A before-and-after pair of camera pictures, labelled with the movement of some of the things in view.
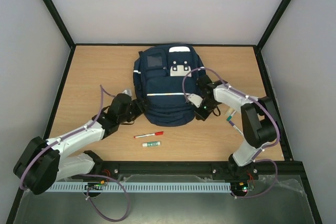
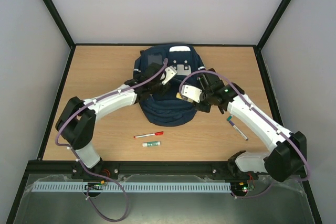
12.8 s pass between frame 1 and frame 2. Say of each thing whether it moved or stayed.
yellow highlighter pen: moved
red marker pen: stayed
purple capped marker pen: stayed
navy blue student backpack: stayed
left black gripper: moved
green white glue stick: stayed
